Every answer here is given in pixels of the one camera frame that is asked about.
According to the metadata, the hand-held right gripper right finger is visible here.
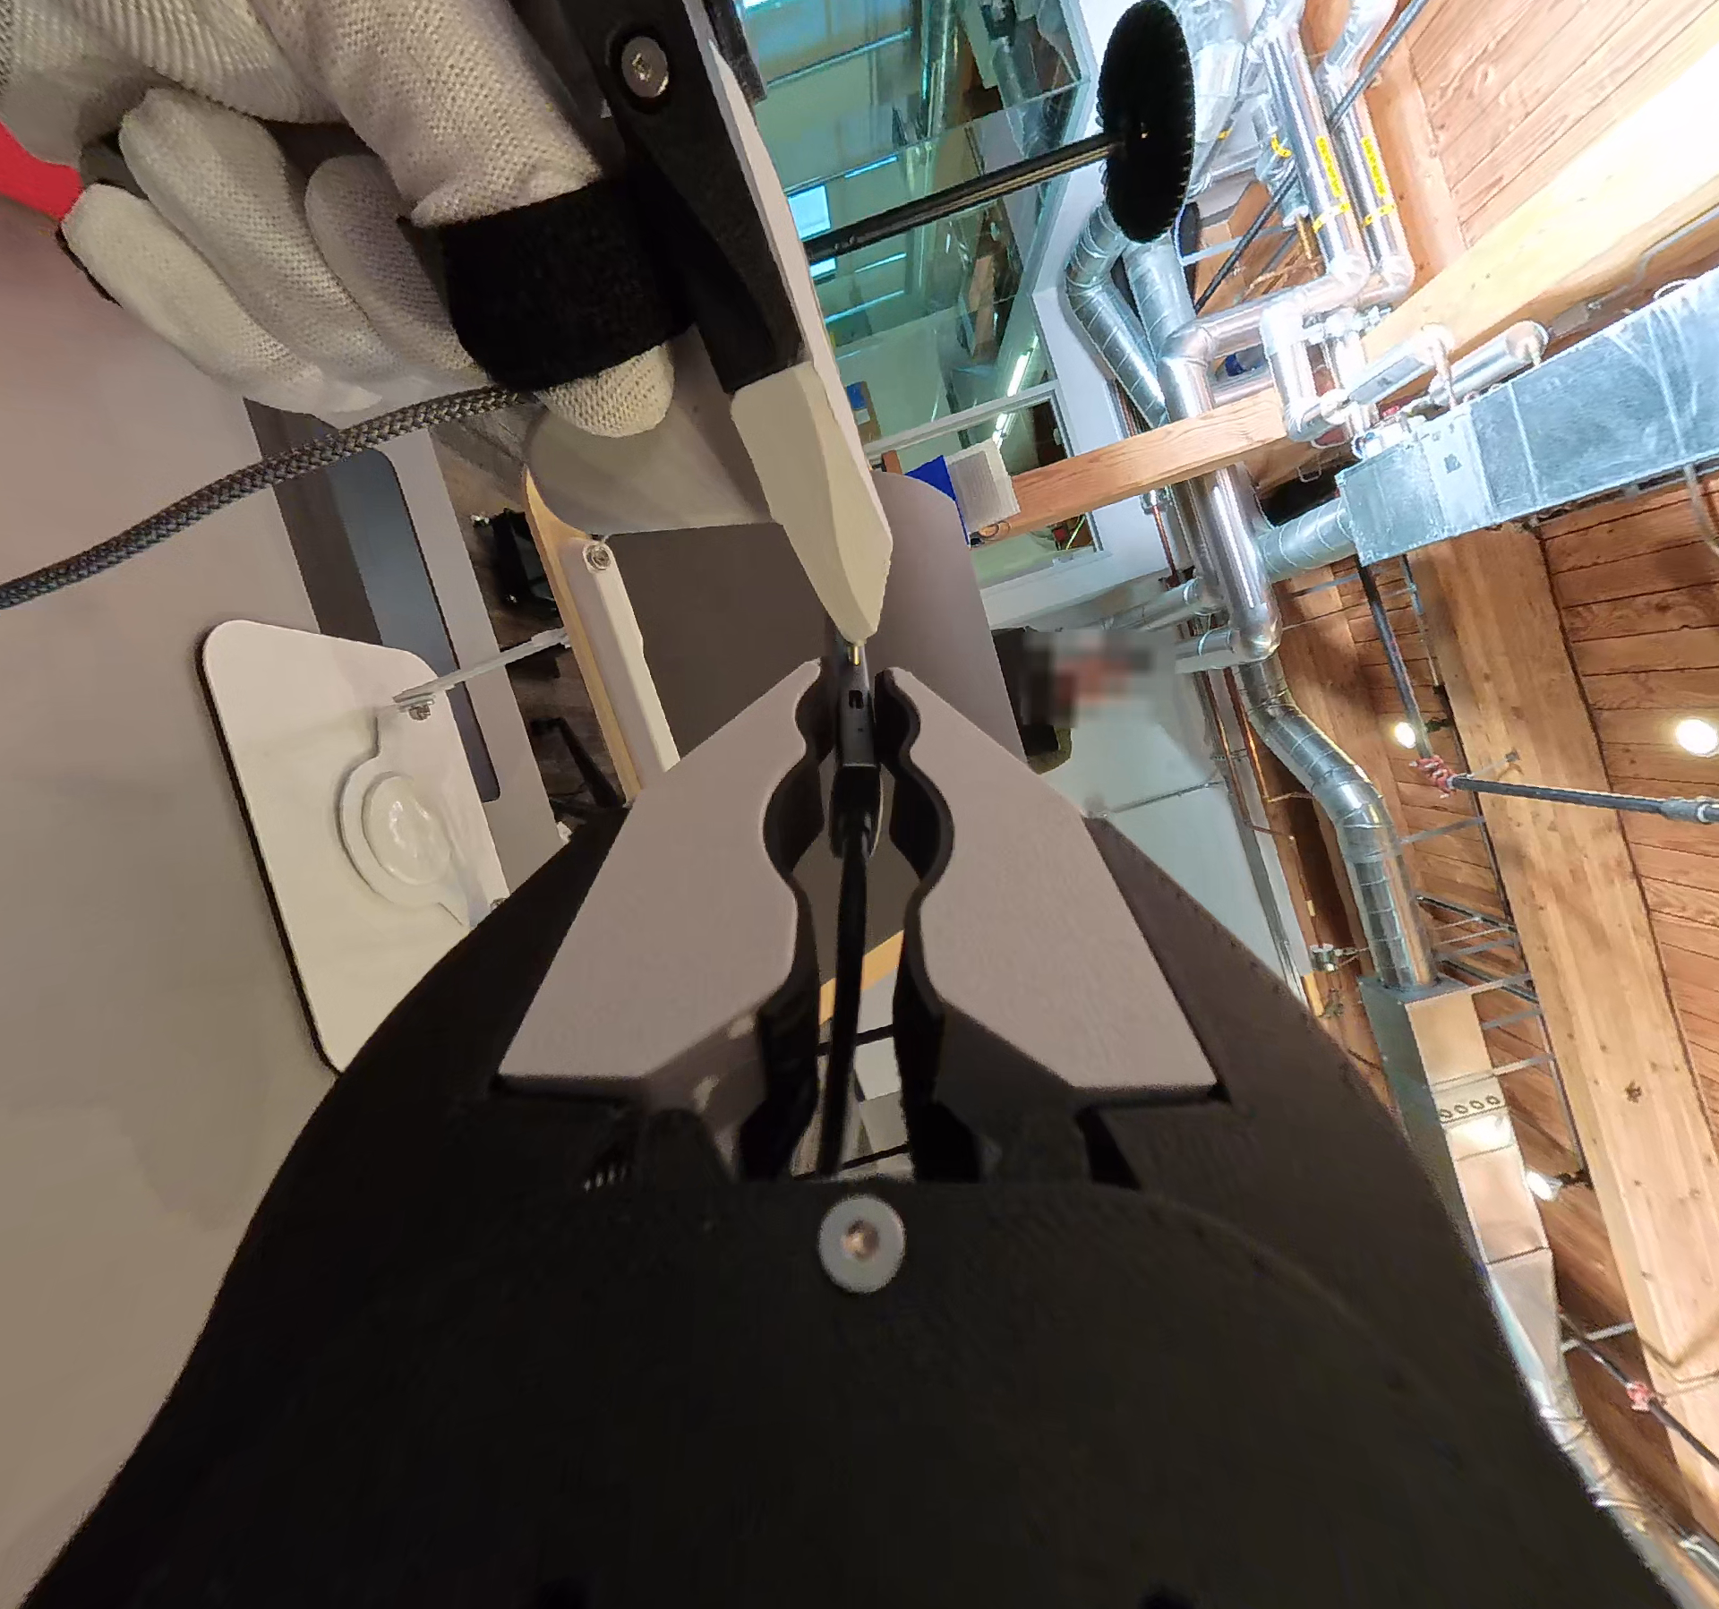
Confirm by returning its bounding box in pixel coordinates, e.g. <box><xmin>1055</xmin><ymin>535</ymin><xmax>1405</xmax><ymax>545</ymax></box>
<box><xmin>874</xmin><ymin>666</ymin><xmax>1222</xmax><ymax>1180</ymax></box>

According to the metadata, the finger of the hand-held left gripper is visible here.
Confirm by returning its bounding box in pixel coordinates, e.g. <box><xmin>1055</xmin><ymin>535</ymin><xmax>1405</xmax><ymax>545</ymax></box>
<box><xmin>701</xmin><ymin>39</ymin><xmax>898</xmax><ymax>641</ymax></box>

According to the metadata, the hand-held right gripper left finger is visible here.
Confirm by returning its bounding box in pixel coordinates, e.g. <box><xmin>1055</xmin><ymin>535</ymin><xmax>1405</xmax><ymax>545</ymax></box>
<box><xmin>495</xmin><ymin>659</ymin><xmax>829</xmax><ymax>1178</ymax></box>

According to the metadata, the grey braided usb-c cable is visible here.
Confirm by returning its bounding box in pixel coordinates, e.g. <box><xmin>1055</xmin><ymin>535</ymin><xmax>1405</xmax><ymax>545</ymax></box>
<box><xmin>0</xmin><ymin>379</ymin><xmax>546</xmax><ymax>611</ymax></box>

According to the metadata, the red plastic bin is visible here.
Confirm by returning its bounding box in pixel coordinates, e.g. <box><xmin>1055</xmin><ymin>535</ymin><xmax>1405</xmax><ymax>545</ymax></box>
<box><xmin>0</xmin><ymin>118</ymin><xmax>86</xmax><ymax>222</ymax></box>

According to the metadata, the person's left hand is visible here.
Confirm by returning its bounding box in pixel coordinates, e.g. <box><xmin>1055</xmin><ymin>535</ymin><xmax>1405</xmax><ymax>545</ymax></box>
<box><xmin>0</xmin><ymin>0</ymin><xmax>678</xmax><ymax>442</ymax></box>

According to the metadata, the silver ventilation duct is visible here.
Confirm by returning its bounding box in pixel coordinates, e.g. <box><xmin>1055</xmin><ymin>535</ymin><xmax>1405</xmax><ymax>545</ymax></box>
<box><xmin>1216</xmin><ymin>615</ymin><xmax>1719</xmax><ymax>1597</ymax></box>
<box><xmin>1065</xmin><ymin>200</ymin><xmax>1218</xmax><ymax>428</ymax></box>
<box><xmin>1256</xmin><ymin>285</ymin><xmax>1719</xmax><ymax>576</ymax></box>

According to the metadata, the metal stand bracket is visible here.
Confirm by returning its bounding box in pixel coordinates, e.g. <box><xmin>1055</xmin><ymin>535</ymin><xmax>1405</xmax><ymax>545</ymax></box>
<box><xmin>396</xmin><ymin>631</ymin><xmax>569</xmax><ymax>720</ymax></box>

